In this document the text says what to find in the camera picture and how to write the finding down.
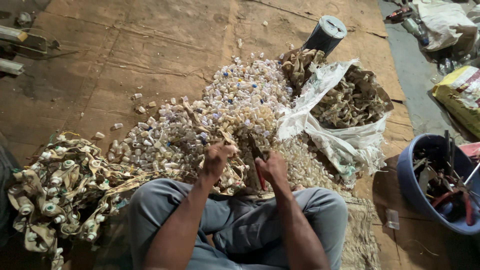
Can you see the white crumpled bag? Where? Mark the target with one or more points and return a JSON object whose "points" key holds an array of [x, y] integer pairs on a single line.
{"points": [[444, 22]]}

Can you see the blue plastic tub of tools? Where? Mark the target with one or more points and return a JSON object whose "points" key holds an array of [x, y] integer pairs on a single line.
{"points": [[442, 183]]}

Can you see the person's right fingers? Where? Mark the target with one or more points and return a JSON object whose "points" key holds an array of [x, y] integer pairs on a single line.
{"points": [[264, 160]]}

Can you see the grey cylindrical tin can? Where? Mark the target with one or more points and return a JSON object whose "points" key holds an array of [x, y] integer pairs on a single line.
{"points": [[325, 34]]}

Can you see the person's right hand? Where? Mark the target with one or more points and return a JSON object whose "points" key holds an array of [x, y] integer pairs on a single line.
{"points": [[273, 169]]}

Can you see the pile of bottles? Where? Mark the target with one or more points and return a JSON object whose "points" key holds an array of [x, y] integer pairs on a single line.
{"points": [[410, 20]]}

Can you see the clear plastic piece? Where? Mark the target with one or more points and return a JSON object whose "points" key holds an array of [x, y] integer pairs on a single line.
{"points": [[392, 219]]}

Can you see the person's left hand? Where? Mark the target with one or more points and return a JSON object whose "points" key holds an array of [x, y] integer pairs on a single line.
{"points": [[215, 159]]}

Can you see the person's left fingers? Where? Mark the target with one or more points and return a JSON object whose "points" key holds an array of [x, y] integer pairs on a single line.
{"points": [[227, 149]]}

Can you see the white woven sack of scraps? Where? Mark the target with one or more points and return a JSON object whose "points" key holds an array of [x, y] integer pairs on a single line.
{"points": [[337, 112]]}

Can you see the yellow printed sack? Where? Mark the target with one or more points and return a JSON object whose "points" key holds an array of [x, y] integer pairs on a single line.
{"points": [[461, 93]]}

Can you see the heap of small plastic caps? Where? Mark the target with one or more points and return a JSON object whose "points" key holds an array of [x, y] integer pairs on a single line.
{"points": [[225, 120]]}

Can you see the woven jute mat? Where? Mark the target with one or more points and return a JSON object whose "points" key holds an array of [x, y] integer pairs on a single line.
{"points": [[360, 232]]}

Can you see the person's grey trousers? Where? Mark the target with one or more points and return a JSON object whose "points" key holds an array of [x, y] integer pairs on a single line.
{"points": [[240, 228]]}

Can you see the metal frame with yellow tape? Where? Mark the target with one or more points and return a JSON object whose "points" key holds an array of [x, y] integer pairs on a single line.
{"points": [[22, 48]]}

